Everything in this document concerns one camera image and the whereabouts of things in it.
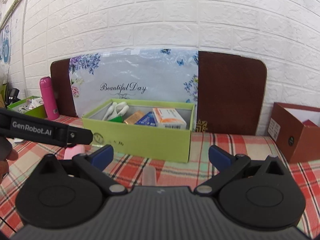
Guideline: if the blue wall decoration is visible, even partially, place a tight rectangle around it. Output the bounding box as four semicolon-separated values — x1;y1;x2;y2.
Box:
1;25;11;64

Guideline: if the blue packet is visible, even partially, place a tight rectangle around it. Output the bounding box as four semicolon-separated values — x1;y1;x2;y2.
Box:
135;112;156;127

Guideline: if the brown wooden headboard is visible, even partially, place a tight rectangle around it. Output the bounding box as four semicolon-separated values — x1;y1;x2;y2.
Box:
50;50;267;135

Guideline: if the brown cardboard box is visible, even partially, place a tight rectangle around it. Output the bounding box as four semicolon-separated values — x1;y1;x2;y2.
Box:
267;102;320;163

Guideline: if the orange white medicine box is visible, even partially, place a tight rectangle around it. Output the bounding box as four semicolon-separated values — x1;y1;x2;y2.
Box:
152;107;187;129

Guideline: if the person's left hand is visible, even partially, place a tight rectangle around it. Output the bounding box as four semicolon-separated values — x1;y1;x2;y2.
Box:
0;137;18;181

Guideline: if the pink thermos bottle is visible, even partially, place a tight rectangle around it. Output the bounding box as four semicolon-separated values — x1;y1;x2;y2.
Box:
40;76;60;120

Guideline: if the orange snack packet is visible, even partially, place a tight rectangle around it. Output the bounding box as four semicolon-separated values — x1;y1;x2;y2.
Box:
124;111;145;125

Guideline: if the floral plastic bag pillow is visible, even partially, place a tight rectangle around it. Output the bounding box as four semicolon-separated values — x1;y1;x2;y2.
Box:
68;48;199;116

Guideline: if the pink white glove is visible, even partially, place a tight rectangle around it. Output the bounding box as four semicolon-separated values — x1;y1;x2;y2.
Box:
63;145;85;160

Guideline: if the green cardboard box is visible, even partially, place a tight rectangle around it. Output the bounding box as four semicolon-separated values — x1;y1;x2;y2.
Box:
82;99;195;163

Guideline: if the small green box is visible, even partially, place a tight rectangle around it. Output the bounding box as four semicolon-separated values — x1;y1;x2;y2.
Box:
8;96;47;119

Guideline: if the plaid bed sheet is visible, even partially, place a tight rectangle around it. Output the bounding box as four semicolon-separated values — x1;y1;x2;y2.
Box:
0;114;320;239

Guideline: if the green packet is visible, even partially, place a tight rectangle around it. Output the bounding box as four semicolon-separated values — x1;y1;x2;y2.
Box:
108;115;123;123

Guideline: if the black device on shelf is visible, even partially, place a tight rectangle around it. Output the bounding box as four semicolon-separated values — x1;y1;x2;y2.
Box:
5;88;20;106

